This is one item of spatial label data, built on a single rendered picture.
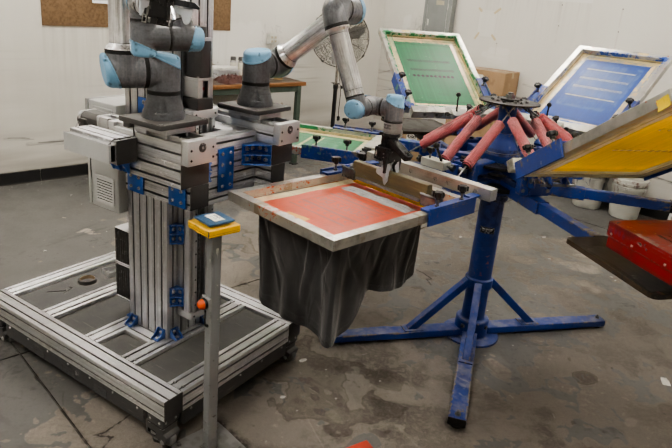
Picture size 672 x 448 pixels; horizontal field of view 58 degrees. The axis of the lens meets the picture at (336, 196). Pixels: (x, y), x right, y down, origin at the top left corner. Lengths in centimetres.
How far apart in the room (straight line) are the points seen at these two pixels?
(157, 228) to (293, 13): 466
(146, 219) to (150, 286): 31
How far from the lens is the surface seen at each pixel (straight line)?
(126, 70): 216
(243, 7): 655
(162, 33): 193
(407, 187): 242
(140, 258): 279
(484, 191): 250
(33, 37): 562
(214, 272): 216
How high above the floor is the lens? 171
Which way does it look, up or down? 18 degrees down
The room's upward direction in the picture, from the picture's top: 5 degrees clockwise
